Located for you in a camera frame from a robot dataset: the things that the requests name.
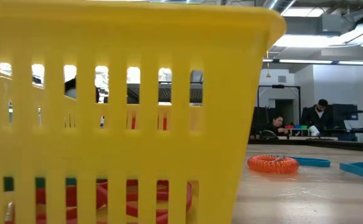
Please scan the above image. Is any black background machine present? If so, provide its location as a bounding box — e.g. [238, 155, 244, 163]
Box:
[332, 103, 363, 141]

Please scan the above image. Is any yellow plastic basket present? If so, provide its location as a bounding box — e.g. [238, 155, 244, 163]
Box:
[0, 0, 287, 224]

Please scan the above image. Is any green rubber band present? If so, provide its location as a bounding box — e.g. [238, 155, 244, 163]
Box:
[2, 176, 78, 192]

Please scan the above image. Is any rack with coloured bins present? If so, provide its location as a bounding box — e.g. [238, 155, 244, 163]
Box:
[285, 124, 310, 137]

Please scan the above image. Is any black background station frame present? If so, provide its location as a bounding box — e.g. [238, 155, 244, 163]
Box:
[257, 84, 302, 139]

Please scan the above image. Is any red orange coil wristband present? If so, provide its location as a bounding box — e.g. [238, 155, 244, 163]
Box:
[247, 154, 300, 174]

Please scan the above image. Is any red rubber band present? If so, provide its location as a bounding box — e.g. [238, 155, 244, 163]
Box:
[5, 179, 193, 224]

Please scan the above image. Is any black aluminium table frame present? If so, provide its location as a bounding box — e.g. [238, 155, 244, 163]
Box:
[248, 136, 363, 153]

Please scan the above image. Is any person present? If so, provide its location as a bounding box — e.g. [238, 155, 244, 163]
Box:
[263, 115, 290, 137]
[300, 98, 335, 137]

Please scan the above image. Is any blue rubber band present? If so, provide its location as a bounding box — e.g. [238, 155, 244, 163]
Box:
[288, 156, 331, 168]
[339, 161, 363, 182]

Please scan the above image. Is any silver ceiling duct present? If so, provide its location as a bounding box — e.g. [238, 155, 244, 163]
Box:
[263, 0, 297, 13]

